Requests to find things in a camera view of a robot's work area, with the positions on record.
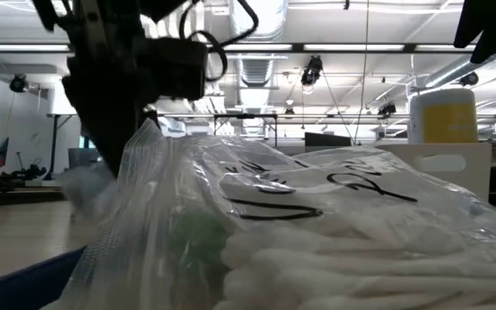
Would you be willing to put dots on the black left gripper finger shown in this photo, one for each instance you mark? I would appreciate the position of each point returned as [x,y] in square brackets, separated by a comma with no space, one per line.
[110,129]

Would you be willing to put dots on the clear cotton swab bag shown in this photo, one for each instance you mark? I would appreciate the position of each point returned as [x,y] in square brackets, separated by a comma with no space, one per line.
[360,267]
[360,172]

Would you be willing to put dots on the black folding table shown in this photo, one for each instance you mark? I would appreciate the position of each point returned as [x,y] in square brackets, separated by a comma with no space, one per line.
[243,116]

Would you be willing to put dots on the white clear plastic bin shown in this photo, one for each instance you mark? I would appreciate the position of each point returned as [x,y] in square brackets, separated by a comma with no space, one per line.
[480,172]

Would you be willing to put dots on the long ceiling light strip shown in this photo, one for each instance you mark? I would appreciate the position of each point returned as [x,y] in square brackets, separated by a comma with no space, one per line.
[353,47]

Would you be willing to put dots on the green floss pick box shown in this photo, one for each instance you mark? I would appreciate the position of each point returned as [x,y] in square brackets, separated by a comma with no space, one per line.
[196,245]

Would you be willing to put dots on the black computer monitor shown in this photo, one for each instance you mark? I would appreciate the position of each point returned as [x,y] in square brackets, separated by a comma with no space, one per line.
[327,138]

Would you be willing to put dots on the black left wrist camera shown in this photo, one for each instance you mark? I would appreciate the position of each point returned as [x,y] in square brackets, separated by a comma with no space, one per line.
[175,69]

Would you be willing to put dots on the silver ventilation duct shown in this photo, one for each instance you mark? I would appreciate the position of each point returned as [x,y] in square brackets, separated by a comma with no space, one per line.
[254,43]

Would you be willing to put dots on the black hanging ceiling camera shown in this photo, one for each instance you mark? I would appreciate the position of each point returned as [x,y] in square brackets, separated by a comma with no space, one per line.
[312,71]

